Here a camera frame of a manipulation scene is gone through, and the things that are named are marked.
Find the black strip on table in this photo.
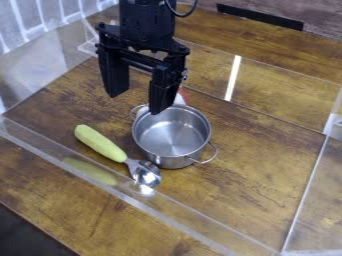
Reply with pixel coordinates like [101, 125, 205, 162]
[217, 3, 305, 31]

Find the clear acrylic triangle bracket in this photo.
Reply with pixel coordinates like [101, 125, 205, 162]
[78, 19, 99, 57]

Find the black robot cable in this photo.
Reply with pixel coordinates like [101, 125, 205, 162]
[163, 0, 199, 18]

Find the red and white mushroom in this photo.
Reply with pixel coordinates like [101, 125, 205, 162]
[174, 86, 189, 105]

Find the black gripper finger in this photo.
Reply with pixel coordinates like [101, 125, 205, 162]
[98, 47, 130, 98]
[149, 69, 182, 115]

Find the silver pot with handles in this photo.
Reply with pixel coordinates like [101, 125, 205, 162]
[131, 104, 219, 169]

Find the spoon with yellow handle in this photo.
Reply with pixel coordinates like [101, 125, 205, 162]
[74, 124, 162, 188]

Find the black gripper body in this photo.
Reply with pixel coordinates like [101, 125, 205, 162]
[95, 0, 191, 76]

